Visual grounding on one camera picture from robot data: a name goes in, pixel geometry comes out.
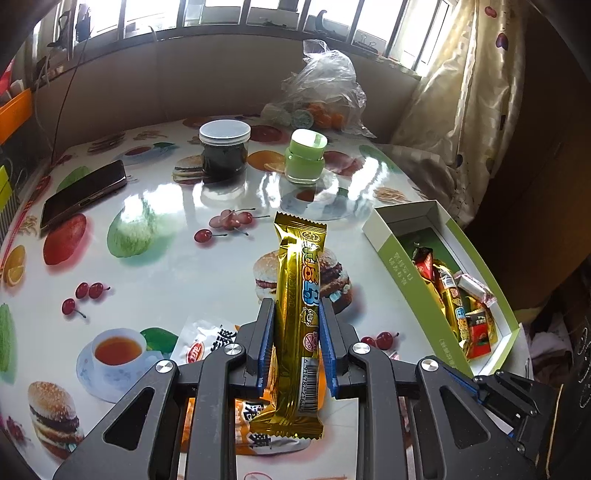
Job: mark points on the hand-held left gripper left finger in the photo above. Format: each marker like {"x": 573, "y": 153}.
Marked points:
{"x": 268, "y": 350}

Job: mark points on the long gold snack bar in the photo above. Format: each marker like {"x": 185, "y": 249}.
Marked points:
{"x": 450, "y": 295}
{"x": 298, "y": 286}

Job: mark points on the white packet with black characters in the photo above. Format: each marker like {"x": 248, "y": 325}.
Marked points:
{"x": 272, "y": 443}
{"x": 207, "y": 344}

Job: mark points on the yellow-green box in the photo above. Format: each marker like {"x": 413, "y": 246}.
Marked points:
{"x": 3, "y": 184}

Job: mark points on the dark patterned panel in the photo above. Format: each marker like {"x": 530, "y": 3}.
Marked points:
{"x": 581, "y": 369}

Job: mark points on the tangerine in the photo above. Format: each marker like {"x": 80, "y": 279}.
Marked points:
{"x": 325, "y": 117}

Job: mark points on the clear plastic bag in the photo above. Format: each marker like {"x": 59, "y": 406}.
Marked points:
{"x": 323, "y": 78}

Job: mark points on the black binder clip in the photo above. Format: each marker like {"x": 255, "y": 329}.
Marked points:
{"x": 368, "y": 42}

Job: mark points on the dark red snack packet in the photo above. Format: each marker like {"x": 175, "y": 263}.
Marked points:
{"x": 424, "y": 265}

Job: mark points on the pale cloth pile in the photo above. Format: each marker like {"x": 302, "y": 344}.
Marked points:
{"x": 551, "y": 339}

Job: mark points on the window with metal frame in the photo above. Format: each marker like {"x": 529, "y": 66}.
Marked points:
{"x": 231, "y": 9}

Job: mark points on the brown wooden cabinet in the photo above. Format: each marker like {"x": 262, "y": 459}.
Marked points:
{"x": 545, "y": 161}

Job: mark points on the beige patterned curtain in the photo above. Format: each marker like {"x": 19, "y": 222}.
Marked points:
{"x": 461, "y": 92}

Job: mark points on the clear jar with white lid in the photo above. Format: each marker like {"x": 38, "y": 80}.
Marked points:
{"x": 225, "y": 159}

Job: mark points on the printed plastic tablecloth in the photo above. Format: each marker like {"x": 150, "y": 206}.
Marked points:
{"x": 184, "y": 207}

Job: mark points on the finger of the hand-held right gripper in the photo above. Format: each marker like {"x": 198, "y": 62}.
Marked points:
{"x": 508, "y": 392}

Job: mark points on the small green jar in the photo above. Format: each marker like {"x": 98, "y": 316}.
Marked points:
{"x": 304, "y": 161}

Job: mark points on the green and white cardboard box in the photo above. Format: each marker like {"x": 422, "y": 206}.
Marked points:
{"x": 401, "y": 258}

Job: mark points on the beige cloth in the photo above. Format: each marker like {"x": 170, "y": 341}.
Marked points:
{"x": 425, "y": 184}

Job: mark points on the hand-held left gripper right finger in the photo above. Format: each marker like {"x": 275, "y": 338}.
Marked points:
{"x": 325, "y": 344}

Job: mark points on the black smartphone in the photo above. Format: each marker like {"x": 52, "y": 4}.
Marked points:
{"x": 83, "y": 194}

